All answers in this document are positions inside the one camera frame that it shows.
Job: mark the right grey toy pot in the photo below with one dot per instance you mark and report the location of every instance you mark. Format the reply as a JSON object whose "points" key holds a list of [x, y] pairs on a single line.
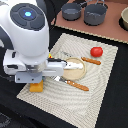
{"points": [[94, 14]]}

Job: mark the fork with wooden handle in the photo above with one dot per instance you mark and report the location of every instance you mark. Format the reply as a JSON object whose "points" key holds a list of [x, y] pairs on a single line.
{"points": [[79, 86]]}

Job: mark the beige bowl at edge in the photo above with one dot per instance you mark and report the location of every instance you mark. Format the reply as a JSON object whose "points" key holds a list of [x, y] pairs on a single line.
{"points": [[124, 16]]}

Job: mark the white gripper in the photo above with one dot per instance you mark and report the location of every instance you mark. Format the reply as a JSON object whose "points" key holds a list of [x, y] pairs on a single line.
{"points": [[19, 72]]}

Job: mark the round wooden plate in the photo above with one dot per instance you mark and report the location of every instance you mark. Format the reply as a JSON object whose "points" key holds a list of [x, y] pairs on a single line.
{"points": [[75, 74]]}

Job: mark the woven beige placemat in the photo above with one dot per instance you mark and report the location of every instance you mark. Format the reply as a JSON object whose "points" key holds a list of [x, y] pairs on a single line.
{"points": [[63, 106]]}

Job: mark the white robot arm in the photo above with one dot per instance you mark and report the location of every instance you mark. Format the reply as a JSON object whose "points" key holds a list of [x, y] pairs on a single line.
{"points": [[26, 58]]}

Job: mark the toy bread loaf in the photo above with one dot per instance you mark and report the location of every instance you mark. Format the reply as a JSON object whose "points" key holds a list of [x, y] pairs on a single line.
{"points": [[36, 87]]}

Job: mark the red toy tomato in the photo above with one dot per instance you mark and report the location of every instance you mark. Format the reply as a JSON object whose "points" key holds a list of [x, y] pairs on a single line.
{"points": [[96, 51]]}

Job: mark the grey toy pot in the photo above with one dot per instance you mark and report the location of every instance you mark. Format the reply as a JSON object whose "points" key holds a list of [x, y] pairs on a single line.
{"points": [[94, 14], [72, 11]]}

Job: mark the knife with wooden handle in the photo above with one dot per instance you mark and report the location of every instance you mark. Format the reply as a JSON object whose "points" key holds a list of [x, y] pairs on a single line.
{"points": [[83, 58]]}

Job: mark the left grey toy pot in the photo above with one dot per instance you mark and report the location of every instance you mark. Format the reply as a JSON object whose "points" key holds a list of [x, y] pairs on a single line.
{"points": [[72, 11]]}

